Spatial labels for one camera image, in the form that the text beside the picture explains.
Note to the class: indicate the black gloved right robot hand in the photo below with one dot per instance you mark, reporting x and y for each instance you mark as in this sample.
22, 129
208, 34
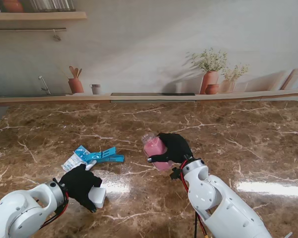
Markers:
177, 148

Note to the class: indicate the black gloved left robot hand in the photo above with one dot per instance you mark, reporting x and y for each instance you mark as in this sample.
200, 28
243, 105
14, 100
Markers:
78, 183

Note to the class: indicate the clear square bottle pink seasoning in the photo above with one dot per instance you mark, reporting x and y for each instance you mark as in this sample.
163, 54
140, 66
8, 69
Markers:
154, 148

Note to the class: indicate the white square bottle cap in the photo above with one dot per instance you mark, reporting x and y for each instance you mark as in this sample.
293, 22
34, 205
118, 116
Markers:
99, 197

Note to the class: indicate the blue white seasoning refill bag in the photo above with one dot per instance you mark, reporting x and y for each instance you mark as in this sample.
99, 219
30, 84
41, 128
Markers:
75, 157

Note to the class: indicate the blue plastic bag clip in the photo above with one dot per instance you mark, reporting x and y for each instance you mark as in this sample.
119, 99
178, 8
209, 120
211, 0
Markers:
109, 156

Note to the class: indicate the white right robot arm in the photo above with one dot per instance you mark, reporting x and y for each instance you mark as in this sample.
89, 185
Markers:
221, 205

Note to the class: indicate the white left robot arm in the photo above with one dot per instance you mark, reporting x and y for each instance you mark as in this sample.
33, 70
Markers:
20, 210

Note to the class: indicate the small round terracotta pot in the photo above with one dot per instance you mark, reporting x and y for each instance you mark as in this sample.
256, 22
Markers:
212, 89

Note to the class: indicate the tall terracotta vase with flowers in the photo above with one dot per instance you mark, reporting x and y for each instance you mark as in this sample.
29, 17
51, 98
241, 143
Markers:
209, 79

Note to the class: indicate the pale vase with plant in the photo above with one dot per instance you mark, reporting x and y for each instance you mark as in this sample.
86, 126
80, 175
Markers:
228, 85

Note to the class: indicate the grey mug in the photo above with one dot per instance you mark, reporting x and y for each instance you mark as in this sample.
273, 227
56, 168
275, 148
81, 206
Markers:
96, 89

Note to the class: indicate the terracotta pot with wooden utensils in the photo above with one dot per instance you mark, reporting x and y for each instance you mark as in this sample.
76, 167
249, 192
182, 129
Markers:
76, 85

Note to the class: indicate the metal faucet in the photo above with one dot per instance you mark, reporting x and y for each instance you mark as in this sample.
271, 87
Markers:
45, 85

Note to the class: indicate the orange pot on shelf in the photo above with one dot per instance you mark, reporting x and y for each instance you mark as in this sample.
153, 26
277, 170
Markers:
13, 6

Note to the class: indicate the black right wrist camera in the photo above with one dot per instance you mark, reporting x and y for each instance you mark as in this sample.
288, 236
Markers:
175, 173

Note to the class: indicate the metal hanging rail with hook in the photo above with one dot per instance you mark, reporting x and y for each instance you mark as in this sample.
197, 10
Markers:
27, 29

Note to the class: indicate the wooden wall shelf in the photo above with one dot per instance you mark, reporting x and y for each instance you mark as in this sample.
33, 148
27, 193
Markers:
39, 16

